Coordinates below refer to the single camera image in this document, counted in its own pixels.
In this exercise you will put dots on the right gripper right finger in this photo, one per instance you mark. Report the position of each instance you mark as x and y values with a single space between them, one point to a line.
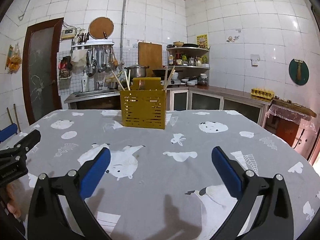
274 219

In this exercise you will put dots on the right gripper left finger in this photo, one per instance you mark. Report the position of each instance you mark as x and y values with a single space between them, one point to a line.
46 218

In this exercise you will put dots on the wooden chopstick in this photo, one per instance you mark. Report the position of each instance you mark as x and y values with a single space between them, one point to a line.
165 78
118 81
170 77
129 79

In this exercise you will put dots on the kitchen counter cabinet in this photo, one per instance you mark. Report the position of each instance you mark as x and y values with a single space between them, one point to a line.
180 98

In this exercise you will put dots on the left hand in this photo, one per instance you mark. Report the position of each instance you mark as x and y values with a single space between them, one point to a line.
16 201

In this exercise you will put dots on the brown glass door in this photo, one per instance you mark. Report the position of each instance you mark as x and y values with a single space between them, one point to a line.
39 69

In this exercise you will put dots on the white soap bottle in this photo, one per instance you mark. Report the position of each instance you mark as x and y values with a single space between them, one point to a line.
85 82

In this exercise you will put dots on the steel sink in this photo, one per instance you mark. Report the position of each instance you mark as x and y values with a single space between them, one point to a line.
96 92

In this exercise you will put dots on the grey patterned tablecloth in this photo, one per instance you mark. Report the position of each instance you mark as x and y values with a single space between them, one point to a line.
161 183

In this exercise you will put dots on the yellow egg tray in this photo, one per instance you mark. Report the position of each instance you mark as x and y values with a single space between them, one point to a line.
262 93

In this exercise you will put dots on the yellow utensil holder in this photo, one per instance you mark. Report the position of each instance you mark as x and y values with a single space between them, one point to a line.
144 104

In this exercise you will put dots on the steel cooking pot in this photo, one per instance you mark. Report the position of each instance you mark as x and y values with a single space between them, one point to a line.
137 71

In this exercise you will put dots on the round wooden board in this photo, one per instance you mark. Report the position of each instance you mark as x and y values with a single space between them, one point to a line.
101 28

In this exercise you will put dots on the black wok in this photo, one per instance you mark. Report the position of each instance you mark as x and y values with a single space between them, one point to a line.
161 72

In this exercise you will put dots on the gas stove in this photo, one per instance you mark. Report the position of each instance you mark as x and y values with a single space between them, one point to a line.
172 82

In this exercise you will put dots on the rectangular wooden cutting board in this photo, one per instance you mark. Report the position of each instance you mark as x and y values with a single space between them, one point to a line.
150 56

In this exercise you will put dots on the corner shelf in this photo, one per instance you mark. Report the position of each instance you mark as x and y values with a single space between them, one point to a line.
187 55

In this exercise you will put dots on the wall utensil rack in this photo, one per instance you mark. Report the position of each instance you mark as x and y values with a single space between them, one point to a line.
96 56

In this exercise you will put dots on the green round wall board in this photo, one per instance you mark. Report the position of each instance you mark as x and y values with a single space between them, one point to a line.
299 72

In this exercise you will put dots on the white wall socket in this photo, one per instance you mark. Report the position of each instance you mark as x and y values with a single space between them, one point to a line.
255 59

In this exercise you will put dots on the yellow wall poster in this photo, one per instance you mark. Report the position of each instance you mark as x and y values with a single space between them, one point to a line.
202 41

